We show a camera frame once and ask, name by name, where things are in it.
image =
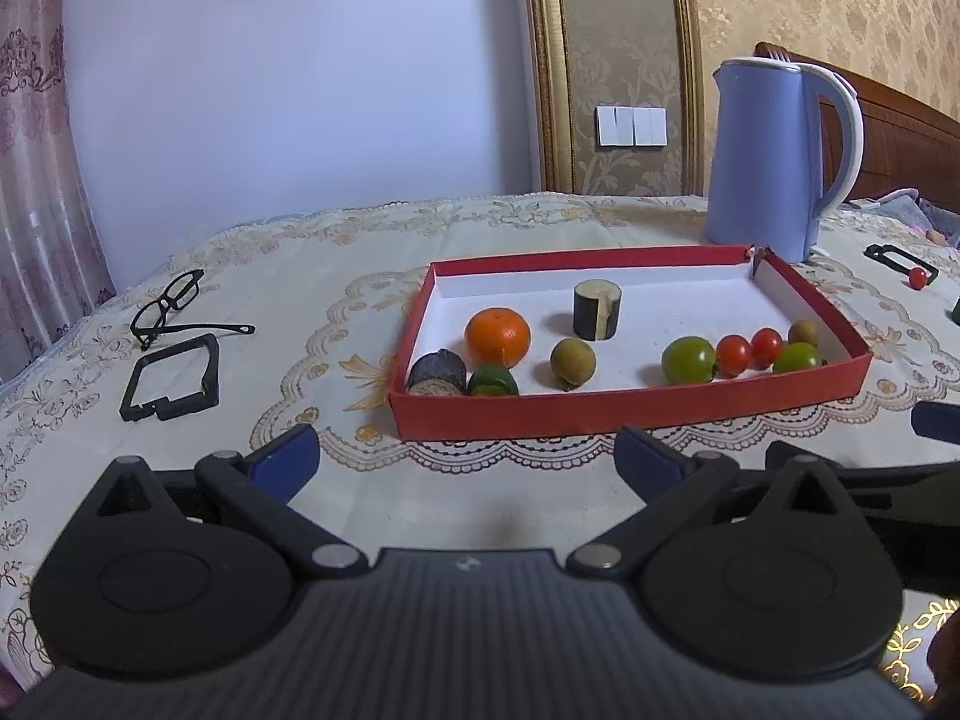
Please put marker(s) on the green lime wedge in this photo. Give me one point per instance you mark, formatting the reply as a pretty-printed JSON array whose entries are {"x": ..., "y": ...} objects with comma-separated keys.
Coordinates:
[{"x": 492, "y": 380}]

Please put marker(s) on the black rectangular frame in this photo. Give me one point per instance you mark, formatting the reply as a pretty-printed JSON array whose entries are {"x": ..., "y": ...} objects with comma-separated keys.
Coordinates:
[
  {"x": 899, "y": 260},
  {"x": 177, "y": 381}
]

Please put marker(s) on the pink bedding clothes pile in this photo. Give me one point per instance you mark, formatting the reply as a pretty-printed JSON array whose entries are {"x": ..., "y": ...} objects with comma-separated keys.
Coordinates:
[{"x": 906, "y": 205}]

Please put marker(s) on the dark sugarcane piece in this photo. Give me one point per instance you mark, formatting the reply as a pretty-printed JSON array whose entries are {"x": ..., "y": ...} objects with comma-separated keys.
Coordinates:
[
  {"x": 441, "y": 373},
  {"x": 596, "y": 309}
]

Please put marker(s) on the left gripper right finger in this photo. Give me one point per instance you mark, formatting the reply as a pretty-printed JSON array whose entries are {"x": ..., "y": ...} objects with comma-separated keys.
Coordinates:
[{"x": 678, "y": 492}]

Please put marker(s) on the green tomato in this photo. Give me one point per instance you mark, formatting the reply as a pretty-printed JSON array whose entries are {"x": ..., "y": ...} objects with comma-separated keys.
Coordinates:
[
  {"x": 689, "y": 360},
  {"x": 799, "y": 356}
]

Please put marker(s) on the blue electric kettle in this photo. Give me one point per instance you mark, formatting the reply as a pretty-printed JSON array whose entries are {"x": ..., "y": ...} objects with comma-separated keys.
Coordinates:
[{"x": 766, "y": 182}]

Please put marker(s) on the tan longan fruit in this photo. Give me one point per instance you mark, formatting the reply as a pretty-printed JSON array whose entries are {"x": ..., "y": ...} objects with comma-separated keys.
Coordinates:
[{"x": 573, "y": 362}]

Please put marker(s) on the brown longan fruit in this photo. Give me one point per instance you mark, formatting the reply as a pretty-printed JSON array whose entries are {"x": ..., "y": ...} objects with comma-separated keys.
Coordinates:
[{"x": 804, "y": 331}]

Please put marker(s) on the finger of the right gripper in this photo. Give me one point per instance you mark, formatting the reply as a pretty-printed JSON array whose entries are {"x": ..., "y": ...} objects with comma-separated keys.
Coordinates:
[
  {"x": 862, "y": 475},
  {"x": 936, "y": 420}
]

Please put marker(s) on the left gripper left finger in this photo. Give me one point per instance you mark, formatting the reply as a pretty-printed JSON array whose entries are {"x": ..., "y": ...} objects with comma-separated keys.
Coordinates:
[{"x": 253, "y": 493}]

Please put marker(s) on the orange tangerine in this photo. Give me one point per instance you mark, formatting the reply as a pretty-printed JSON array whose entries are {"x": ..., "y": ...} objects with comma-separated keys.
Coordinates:
[{"x": 497, "y": 335}]

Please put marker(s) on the white wall switch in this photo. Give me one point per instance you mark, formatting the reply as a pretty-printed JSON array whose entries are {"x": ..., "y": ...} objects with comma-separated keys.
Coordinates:
[{"x": 631, "y": 127}]

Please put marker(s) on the pink curtain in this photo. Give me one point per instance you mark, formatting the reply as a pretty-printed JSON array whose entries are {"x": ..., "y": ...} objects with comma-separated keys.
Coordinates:
[{"x": 53, "y": 268}]

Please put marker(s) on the black rectangular frame left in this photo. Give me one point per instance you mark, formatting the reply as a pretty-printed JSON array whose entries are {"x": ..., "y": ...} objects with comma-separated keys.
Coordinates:
[{"x": 177, "y": 381}]

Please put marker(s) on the wooden headboard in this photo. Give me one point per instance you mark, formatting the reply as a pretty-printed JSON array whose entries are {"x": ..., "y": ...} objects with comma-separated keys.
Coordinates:
[{"x": 907, "y": 144}]

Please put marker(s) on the black rectangular frame right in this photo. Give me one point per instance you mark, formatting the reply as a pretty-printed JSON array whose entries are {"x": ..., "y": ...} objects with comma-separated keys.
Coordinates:
[{"x": 899, "y": 260}]

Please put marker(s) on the small red cherry tomato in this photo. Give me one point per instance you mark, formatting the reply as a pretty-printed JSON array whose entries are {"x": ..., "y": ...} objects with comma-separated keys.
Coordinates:
[{"x": 918, "y": 278}]

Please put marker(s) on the red shallow box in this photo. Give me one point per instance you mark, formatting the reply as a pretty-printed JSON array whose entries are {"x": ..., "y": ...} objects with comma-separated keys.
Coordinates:
[{"x": 707, "y": 291}]

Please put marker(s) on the black eyeglasses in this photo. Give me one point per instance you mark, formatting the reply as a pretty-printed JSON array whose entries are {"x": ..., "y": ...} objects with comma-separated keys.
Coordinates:
[{"x": 153, "y": 320}]

